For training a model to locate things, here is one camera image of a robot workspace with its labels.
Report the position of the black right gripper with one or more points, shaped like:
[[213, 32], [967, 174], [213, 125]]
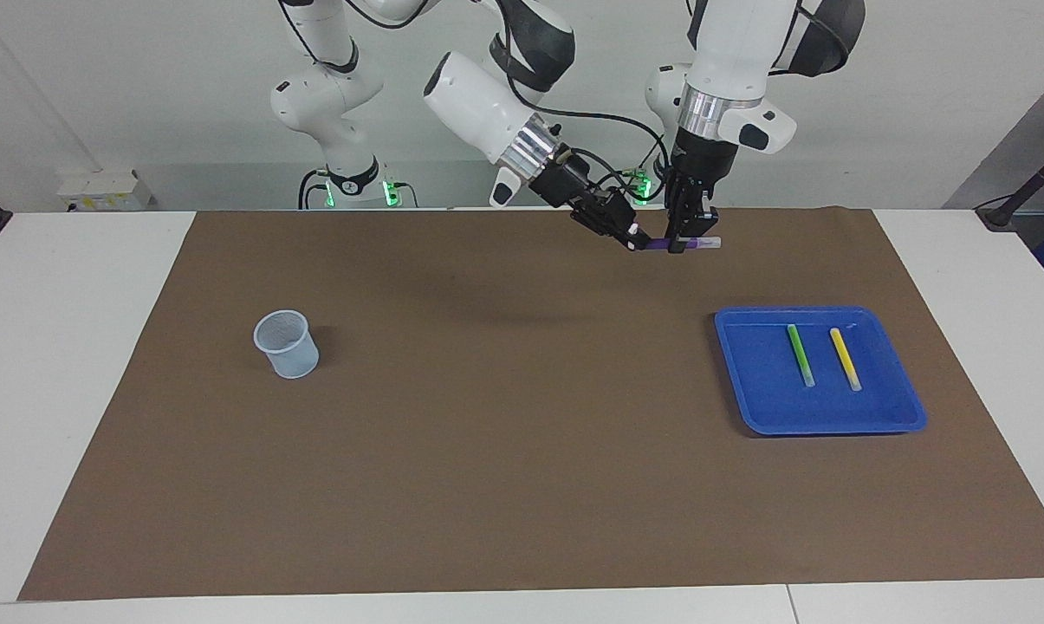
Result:
[[582, 191]]

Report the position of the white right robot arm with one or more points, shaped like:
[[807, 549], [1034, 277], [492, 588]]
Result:
[[470, 104]]

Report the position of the brown table mat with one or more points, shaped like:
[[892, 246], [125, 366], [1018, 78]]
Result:
[[522, 433]]

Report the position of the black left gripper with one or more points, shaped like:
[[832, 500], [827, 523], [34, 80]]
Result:
[[699, 173]]

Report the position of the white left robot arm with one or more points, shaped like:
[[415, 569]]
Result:
[[738, 52]]

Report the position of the green highlighter pen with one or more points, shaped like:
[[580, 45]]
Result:
[[802, 360]]

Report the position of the white power box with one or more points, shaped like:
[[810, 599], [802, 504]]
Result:
[[101, 191]]

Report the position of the purple highlighter pen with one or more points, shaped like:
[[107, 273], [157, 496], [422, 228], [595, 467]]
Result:
[[660, 245]]

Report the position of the black stand pole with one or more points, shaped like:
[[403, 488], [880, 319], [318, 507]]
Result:
[[1028, 182]]

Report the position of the translucent plastic cup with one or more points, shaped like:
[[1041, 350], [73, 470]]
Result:
[[292, 355]]

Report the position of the yellow highlighter pen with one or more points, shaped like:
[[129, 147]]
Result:
[[847, 364]]

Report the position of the blue plastic tray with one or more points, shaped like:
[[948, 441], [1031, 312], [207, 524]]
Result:
[[816, 407]]

